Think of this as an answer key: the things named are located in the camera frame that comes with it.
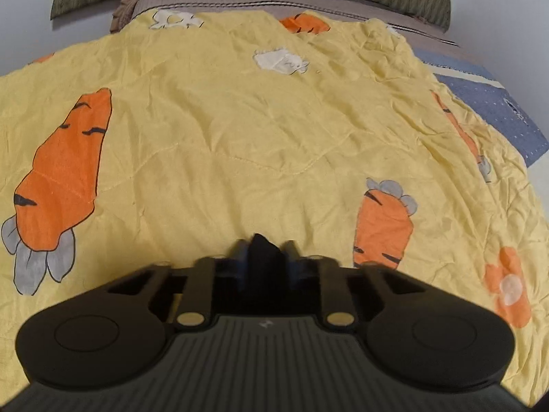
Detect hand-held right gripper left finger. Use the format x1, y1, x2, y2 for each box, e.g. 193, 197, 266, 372
105, 239, 255, 329

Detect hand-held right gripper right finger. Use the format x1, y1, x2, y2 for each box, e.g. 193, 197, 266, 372
282, 239, 430, 329

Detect black pants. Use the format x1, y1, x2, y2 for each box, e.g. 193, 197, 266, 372
242, 232, 289, 293

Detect yellow carrot-print blanket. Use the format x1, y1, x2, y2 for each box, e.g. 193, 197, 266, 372
0, 9, 549, 396

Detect brown and blue bed sheet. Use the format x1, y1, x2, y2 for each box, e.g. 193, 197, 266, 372
124, 0, 549, 168

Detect brown crumpled cloth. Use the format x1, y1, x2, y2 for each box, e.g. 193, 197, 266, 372
109, 0, 139, 35

